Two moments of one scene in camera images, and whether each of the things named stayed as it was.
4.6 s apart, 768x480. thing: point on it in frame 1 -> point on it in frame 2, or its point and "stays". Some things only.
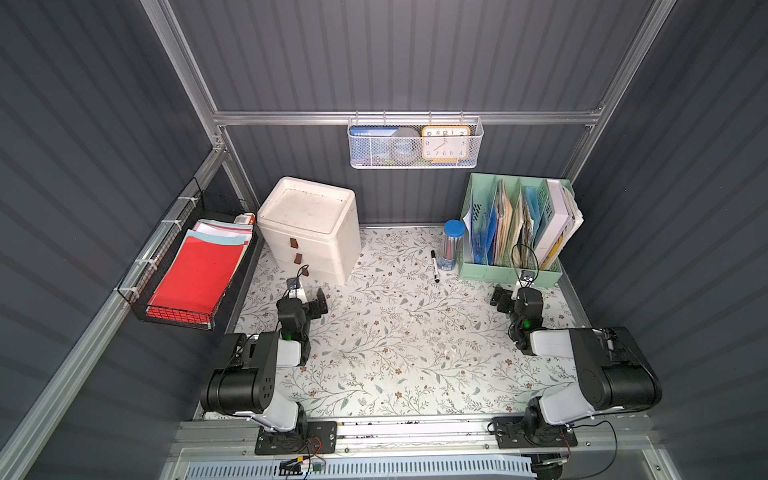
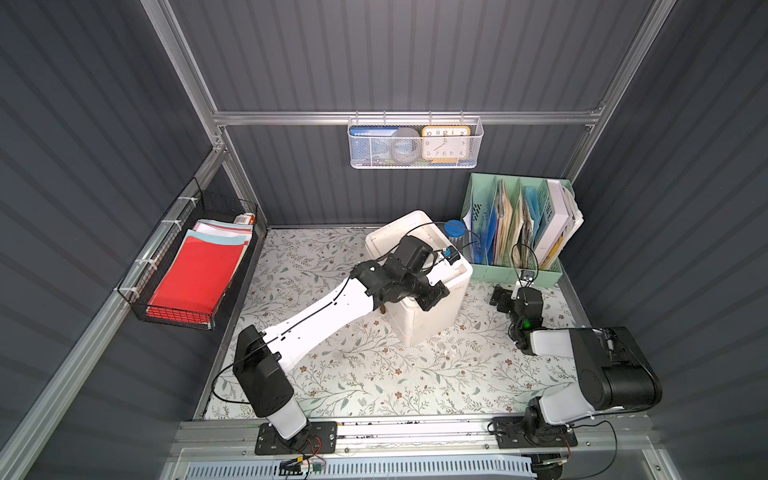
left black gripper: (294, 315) -> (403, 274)
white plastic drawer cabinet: (310, 225) -> (408, 320)
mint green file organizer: (515, 223) stays
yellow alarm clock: (445, 144) stays
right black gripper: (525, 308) stays
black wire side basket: (187, 271) stays
